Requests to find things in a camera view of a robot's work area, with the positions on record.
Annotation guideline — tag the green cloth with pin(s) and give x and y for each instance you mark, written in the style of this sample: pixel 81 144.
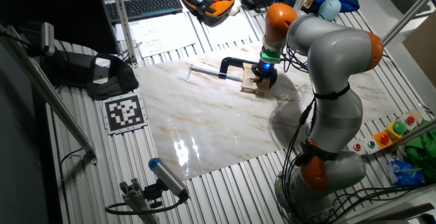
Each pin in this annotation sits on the green cloth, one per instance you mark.
pixel 422 152

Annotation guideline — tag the printed paper sheet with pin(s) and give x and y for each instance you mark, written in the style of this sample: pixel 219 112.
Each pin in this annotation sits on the printed paper sheet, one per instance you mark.
pixel 228 30
pixel 160 33

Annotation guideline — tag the grey box large red button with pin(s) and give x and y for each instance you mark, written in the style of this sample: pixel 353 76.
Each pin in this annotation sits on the grey box large red button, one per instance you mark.
pixel 410 120

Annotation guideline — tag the marble pattern table mat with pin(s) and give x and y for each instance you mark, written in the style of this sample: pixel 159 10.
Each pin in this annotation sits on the marble pattern table mat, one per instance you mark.
pixel 204 125

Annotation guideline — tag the miniature wooden window frame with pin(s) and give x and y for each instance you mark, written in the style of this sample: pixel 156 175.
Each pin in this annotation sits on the miniature wooden window frame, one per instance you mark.
pixel 247 82

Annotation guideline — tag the short aluminium profile stand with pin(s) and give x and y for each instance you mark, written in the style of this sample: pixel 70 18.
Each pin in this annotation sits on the short aluminium profile stand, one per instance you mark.
pixel 134 196

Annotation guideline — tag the orange box red button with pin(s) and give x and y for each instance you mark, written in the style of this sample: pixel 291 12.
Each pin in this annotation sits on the orange box red button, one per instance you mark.
pixel 384 139

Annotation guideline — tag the aluminium frame bar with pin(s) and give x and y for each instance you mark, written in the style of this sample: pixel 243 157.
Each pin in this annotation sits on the aluminium frame bar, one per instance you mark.
pixel 51 94
pixel 408 13

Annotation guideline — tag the silver depth camera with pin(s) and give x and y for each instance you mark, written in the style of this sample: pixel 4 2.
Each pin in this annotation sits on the silver depth camera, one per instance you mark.
pixel 47 38

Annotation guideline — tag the blue plastic bag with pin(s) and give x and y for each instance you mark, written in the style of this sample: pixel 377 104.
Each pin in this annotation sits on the blue plastic bag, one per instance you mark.
pixel 405 174

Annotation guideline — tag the light blue egg shape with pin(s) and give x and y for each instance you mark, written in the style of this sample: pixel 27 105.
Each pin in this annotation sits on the light blue egg shape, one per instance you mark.
pixel 329 9

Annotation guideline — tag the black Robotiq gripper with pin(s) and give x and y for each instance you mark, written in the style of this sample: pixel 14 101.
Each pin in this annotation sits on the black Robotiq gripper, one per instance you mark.
pixel 266 71

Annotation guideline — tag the brown cardboard box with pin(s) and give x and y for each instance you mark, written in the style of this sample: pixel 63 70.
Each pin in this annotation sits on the brown cardboard box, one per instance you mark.
pixel 422 50

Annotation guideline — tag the black white fiducial marker board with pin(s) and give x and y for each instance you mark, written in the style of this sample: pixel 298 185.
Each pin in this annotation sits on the black white fiducial marker board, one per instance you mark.
pixel 124 113

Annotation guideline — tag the black C-clamp with steel screw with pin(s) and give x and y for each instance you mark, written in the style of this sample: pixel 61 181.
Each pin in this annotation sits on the black C-clamp with steel screw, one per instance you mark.
pixel 225 64

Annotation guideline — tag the grey box small green button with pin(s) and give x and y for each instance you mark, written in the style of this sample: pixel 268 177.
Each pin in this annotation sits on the grey box small green button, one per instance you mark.
pixel 371 144

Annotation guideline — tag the silver camera with blue cap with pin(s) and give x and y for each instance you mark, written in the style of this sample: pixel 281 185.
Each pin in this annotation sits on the silver camera with blue cap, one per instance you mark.
pixel 167 178

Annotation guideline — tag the grey rectangular device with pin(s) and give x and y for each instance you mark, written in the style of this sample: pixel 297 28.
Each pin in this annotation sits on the grey rectangular device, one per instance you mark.
pixel 101 70

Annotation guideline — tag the button control box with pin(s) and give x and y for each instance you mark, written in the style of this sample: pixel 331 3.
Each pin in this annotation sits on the button control box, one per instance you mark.
pixel 419 130

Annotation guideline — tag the black fabric bag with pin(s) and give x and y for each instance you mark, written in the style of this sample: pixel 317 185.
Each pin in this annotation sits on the black fabric bag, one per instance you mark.
pixel 116 84

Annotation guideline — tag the black computer keyboard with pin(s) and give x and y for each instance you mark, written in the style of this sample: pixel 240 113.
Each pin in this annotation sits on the black computer keyboard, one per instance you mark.
pixel 143 6

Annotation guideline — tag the green wrist mount flange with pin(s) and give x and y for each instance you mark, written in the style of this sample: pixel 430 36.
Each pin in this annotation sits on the green wrist mount flange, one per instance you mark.
pixel 271 56

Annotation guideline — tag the grey box small red button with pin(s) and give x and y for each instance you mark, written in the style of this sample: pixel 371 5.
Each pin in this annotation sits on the grey box small red button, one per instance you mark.
pixel 357 146

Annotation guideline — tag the black monitor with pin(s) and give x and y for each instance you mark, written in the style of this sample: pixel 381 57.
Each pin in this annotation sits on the black monitor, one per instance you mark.
pixel 68 19

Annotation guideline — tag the yellow box green button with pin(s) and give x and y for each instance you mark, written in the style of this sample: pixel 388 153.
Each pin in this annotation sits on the yellow box green button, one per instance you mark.
pixel 398 128

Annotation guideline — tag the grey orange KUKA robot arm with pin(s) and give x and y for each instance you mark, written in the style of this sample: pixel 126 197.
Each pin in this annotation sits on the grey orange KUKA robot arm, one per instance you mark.
pixel 337 47

